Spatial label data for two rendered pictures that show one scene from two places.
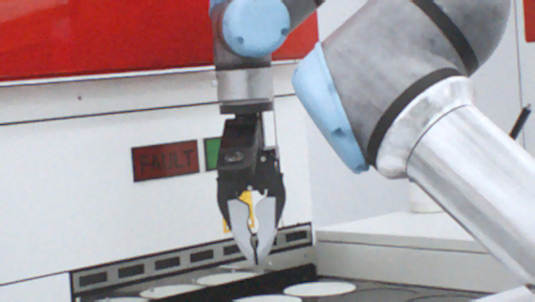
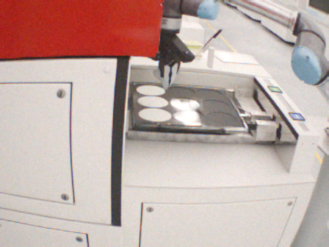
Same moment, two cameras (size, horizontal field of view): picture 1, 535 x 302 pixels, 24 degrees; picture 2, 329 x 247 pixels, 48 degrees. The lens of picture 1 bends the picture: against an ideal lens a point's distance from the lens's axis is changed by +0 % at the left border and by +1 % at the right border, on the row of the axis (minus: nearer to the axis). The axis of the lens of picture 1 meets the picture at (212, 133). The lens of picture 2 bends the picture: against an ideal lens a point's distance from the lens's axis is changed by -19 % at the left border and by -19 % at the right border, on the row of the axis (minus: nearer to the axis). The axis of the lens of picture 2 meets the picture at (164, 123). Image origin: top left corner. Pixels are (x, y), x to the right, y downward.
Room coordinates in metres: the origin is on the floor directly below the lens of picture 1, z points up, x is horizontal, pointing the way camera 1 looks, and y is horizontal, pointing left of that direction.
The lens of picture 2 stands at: (0.87, 1.08, 1.45)
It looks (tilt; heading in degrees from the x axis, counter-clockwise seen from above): 24 degrees down; 304
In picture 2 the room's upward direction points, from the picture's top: 6 degrees clockwise
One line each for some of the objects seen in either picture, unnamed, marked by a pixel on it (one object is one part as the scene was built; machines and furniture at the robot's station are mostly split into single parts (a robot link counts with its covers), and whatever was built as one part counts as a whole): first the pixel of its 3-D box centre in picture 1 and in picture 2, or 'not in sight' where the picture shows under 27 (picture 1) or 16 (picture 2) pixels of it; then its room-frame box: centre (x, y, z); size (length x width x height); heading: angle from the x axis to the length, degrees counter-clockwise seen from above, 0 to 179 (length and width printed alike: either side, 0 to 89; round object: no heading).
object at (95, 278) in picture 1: (201, 255); not in sight; (1.75, 0.03, 0.96); 0.44 x 0.01 x 0.02; 131
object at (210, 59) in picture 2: not in sight; (207, 51); (1.68, -0.38, 1.03); 0.06 x 0.04 x 0.13; 41
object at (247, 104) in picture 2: not in sight; (252, 115); (1.41, -0.31, 0.87); 0.36 x 0.08 x 0.03; 131
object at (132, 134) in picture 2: not in sight; (205, 137); (1.48, -0.07, 0.84); 0.50 x 0.02 x 0.03; 41
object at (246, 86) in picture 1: (242, 87); (169, 23); (1.64, -0.04, 1.19); 0.08 x 0.08 x 0.05
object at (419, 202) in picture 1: (431, 181); not in sight; (2.01, -0.34, 1.01); 0.07 x 0.07 x 0.10
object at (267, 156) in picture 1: (249, 148); (165, 44); (1.65, -0.05, 1.11); 0.09 x 0.08 x 0.12; 172
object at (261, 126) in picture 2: not in sight; (265, 126); (1.31, -0.19, 0.89); 0.08 x 0.03 x 0.03; 41
